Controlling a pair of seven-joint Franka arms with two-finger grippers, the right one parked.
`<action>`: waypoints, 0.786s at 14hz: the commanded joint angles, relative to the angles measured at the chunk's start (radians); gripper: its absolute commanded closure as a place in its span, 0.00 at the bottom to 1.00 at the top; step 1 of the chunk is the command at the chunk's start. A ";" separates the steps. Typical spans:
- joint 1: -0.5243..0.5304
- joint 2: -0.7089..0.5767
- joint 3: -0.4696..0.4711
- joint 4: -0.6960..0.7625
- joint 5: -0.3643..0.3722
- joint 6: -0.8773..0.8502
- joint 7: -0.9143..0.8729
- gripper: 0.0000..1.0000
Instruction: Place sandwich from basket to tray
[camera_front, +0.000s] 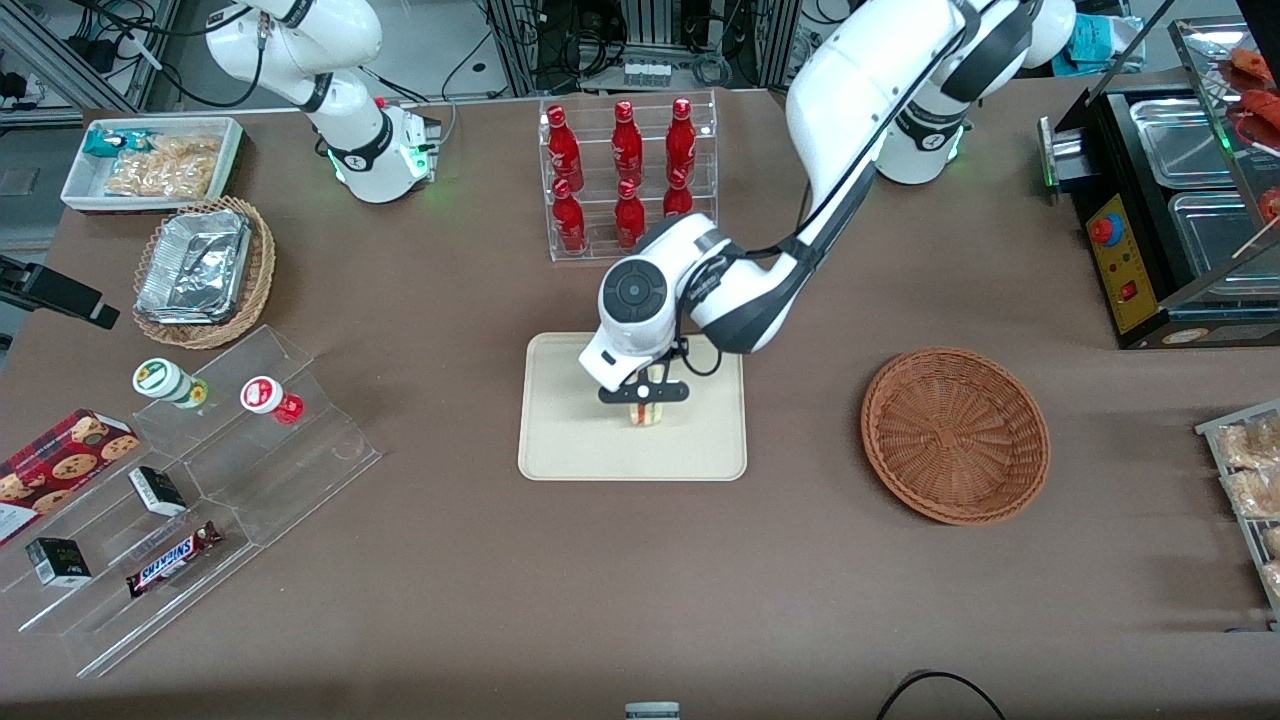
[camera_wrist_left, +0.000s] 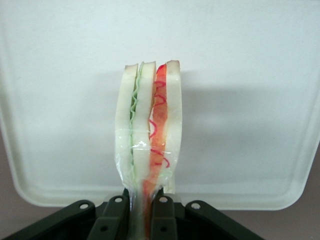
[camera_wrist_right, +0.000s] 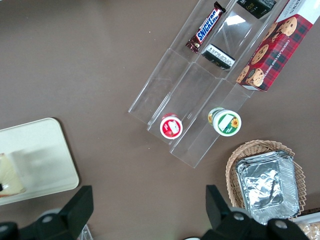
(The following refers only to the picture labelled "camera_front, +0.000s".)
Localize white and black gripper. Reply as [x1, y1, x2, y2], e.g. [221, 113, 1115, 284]
[579, 335, 692, 411]

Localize plastic-wrapped triangle sandwich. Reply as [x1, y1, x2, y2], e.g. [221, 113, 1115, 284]
[628, 366, 667, 428]

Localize beige plastic tray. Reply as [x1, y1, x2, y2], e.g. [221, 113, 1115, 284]
[517, 332, 749, 483]

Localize round brown wicker basket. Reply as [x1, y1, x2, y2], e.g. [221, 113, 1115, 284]
[861, 347, 1051, 527]

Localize small oval wicker basket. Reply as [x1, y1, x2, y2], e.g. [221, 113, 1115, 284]
[132, 195, 277, 350]

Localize metal tray of pastries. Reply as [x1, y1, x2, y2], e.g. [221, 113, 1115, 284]
[1195, 400, 1280, 631]

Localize clear acrylic bottle rack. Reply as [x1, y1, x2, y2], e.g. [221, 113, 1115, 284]
[538, 90, 719, 264]

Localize clear acrylic step display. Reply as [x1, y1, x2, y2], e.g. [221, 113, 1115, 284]
[0, 325, 383, 679]

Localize red-lidded white cup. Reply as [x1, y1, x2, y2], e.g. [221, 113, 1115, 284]
[240, 376, 305, 425]

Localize stacked aluminium foil containers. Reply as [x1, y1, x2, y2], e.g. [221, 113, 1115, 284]
[135, 208, 253, 326]

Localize green-lidded white cup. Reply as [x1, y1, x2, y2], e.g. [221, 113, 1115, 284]
[133, 358, 209, 409]

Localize black food warmer cabinet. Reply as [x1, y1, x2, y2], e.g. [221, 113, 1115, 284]
[1040, 0, 1280, 351]

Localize small black carton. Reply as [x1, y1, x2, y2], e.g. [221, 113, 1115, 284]
[26, 537, 93, 587]
[128, 466, 188, 518]

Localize Snickers chocolate bar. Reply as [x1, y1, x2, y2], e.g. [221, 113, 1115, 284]
[126, 521, 223, 599]

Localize clear bag of chips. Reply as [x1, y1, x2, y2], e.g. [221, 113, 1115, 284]
[105, 135, 223, 199]

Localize stainless steel pan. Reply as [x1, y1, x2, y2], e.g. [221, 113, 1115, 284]
[1130, 97, 1237, 189]
[1168, 190, 1280, 279]

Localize red cookie box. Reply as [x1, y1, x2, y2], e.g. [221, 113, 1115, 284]
[0, 408, 141, 546]

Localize teal snack packet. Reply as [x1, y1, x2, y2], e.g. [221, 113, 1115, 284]
[82, 128, 151, 159]

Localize wrapped beige pastry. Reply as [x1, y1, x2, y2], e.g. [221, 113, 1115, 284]
[1215, 416, 1280, 469]
[1225, 470, 1280, 517]

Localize white rectangular snack bin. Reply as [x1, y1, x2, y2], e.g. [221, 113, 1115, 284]
[60, 117, 245, 214]

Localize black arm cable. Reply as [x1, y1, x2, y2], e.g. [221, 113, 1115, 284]
[675, 0, 991, 377]

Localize black floor cable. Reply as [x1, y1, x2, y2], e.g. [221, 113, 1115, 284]
[878, 670, 1006, 720]

